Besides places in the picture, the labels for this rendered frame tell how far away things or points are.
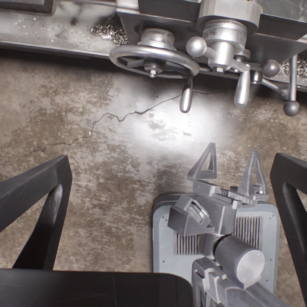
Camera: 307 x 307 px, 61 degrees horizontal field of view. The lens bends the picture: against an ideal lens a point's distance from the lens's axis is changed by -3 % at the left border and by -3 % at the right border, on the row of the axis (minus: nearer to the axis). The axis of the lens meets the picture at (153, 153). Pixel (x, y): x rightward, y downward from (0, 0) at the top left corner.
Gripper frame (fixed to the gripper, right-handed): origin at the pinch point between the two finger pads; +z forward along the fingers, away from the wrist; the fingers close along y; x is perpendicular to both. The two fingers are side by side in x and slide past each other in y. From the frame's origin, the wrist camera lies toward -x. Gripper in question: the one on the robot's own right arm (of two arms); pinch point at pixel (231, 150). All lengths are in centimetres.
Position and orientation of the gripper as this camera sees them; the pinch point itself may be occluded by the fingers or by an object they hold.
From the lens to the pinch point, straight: 50.6
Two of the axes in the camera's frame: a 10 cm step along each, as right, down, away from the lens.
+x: 8.0, 0.8, 5.9
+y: -5.8, -1.6, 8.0
